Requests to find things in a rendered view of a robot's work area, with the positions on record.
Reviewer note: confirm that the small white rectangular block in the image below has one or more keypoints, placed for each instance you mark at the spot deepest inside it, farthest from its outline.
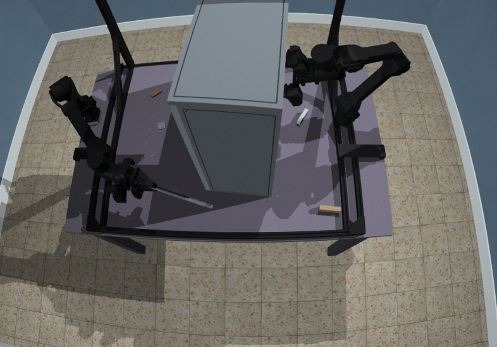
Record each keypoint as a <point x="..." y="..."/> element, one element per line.
<point x="301" y="118"/>

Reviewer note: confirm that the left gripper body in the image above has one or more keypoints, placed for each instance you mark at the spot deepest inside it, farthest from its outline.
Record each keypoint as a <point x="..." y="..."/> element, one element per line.
<point x="294" y="92"/>

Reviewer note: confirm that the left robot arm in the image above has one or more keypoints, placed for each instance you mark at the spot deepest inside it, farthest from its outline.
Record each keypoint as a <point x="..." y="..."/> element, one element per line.
<point x="351" y="58"/>

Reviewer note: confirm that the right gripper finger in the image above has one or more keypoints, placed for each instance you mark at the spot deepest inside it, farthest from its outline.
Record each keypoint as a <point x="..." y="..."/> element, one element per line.
<point x="140" y="178"/>
<point x="141" y="188"/>

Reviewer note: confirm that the tan rectangular block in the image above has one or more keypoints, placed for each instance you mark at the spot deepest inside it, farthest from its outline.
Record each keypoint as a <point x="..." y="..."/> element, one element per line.
<point x="325" y="208"/>

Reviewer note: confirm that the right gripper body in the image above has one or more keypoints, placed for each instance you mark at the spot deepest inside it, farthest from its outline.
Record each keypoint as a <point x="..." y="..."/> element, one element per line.
<point x="125" y="172"/>

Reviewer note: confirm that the tan domino tile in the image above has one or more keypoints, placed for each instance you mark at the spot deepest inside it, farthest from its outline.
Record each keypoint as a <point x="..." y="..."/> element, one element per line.
<point x="156" y="92"/>

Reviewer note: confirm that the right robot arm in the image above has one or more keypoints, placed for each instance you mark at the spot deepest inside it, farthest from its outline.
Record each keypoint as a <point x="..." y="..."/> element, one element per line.
<point x="82" y="110"/>

